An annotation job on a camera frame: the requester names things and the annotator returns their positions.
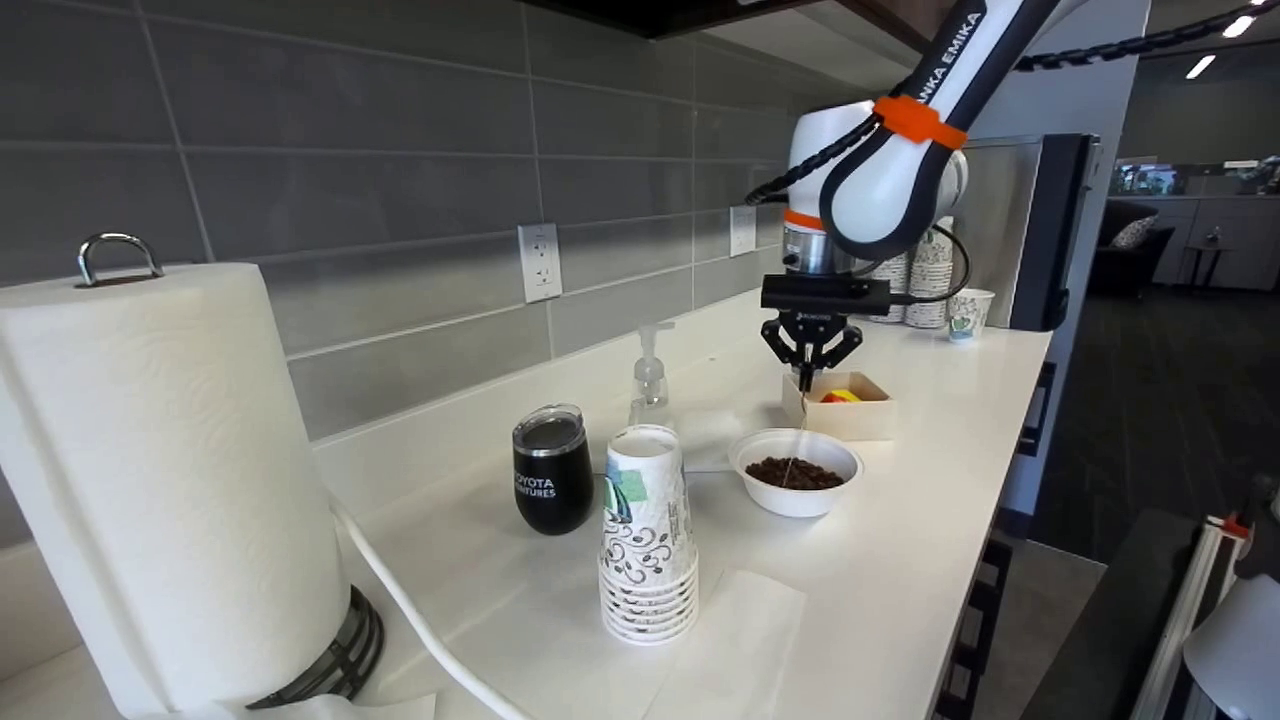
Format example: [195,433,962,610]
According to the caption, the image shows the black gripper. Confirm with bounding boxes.
[762,308,867,390]

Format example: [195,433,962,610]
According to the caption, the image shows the white round bowl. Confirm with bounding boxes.
[732,425,865,525]

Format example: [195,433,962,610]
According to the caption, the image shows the light wooden toy box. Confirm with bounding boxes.
[796,367,902,442]

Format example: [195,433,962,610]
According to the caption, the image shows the dark coffee beans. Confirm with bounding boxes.
[743,450,854,492]

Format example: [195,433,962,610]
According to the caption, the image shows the white container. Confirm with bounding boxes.
[908,214,969,331]

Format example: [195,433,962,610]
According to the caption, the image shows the clear soap pump bottle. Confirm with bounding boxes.
[625,315,679,433]

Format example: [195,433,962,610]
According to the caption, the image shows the printed paper cup stack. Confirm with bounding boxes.
[596,419,706,650]

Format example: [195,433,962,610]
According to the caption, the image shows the black stemless tumbler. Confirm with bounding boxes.
[509,401,596,539]

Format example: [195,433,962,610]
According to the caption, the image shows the dark armchair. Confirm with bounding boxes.
[1089,195,1181,300]

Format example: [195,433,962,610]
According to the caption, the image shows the white red pole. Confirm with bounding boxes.
[1131,511,1257,720]

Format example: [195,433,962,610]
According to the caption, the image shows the white rounded object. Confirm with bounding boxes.
[1175,572,1280,720]

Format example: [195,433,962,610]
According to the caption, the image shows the metal paper towel holder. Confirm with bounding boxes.
[73,229,391,710]

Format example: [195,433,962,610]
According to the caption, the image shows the white paper towel roll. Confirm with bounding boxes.
[0,261,354,720]

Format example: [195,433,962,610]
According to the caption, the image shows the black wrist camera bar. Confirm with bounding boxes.
[758,272,896,319]

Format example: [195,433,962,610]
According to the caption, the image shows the white quad wall outlet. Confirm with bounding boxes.
[724,198,762,261]

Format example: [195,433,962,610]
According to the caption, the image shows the white single wall outlet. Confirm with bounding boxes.
[511,219,567,303]

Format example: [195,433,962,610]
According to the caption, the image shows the dark wall cabinet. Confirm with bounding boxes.
[526,0,964,56]

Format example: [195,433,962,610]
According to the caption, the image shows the black corrugated cable conduit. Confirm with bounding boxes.
[1015,0,1280,72]

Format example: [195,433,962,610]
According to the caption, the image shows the white cable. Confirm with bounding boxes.
[324,496,531,720]

